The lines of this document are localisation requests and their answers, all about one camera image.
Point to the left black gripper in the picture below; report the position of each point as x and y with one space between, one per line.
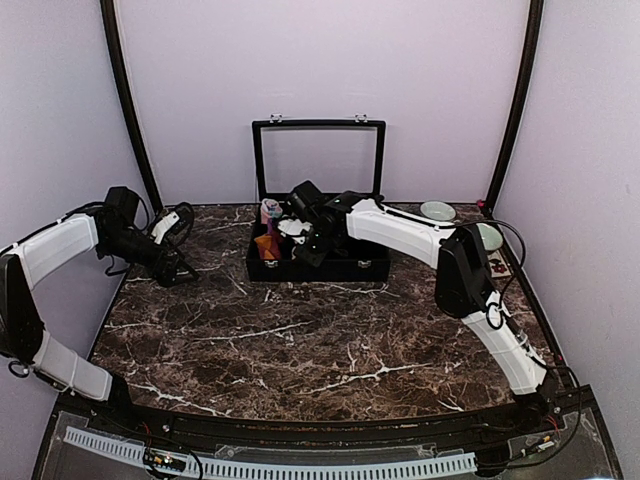
165 277

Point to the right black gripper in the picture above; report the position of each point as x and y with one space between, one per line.
312 258

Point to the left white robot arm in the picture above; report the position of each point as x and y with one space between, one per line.
108 228

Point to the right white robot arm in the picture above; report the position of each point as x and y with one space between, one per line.
464 288

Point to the rolled purple red sock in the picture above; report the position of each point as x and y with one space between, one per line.
273 232

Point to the rolled orange sock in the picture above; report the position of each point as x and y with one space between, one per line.
268 246

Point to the rolled pink white sock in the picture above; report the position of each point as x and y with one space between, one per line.
270 209

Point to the black glass-lid storage box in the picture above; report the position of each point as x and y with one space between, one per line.
357 260

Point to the far pale green bowl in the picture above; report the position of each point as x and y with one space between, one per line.
438 211

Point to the pale green bowl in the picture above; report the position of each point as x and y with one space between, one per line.
438 211
491 237

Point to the near pale green bowl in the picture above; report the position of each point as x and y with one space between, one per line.
491 237

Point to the floral square plate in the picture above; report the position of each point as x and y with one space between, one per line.
498 265

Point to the small circuit board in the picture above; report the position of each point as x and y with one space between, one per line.
163 460

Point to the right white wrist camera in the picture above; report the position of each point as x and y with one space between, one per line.
294 229

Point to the white slotted cable duct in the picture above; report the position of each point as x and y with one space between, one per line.
240 462

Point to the left black frame post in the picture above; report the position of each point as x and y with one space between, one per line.
128 109

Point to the black frame post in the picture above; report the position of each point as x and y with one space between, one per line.
531 37
128 109

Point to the right black frame post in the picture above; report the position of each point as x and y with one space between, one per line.
531 37

